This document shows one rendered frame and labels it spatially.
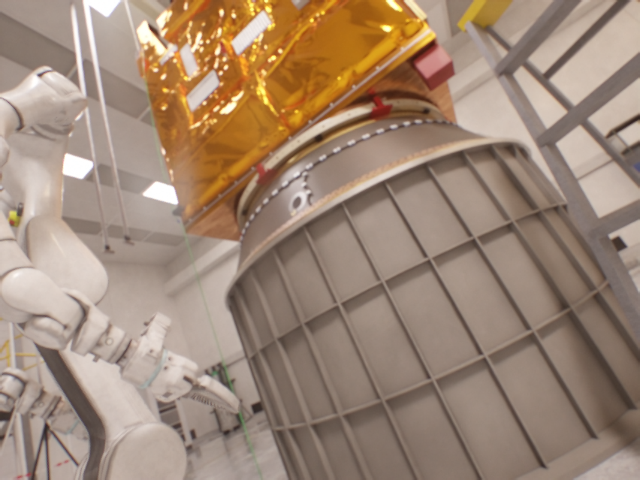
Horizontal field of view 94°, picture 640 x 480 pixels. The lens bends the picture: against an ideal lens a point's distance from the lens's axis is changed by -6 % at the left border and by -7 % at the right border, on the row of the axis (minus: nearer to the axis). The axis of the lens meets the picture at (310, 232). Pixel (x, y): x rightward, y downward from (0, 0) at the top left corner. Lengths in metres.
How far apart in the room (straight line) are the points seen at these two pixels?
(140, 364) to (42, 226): 0.41
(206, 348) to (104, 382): 9.37
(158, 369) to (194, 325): 9.82
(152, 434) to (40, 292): 0.36
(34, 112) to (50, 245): 0.29
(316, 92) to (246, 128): 0.52
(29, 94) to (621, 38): 8.68
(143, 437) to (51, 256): 0.42
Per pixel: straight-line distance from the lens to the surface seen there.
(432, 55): 1.93
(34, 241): 0.88
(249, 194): 2.05
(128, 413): 0.84
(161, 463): 0.80
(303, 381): 1.52
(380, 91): 1.98
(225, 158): 2.23
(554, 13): 1.32
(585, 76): 8.26
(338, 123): 1.84
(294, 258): 1.44
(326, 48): 2.12
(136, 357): 0.65
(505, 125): 7.70
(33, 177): 1.04
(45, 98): 0.93
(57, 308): 0.64
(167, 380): 0.66
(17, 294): 0.63
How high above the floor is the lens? 0.61
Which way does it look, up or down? 21 degrees up
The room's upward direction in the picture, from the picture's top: 25 degrees counter-clockwise
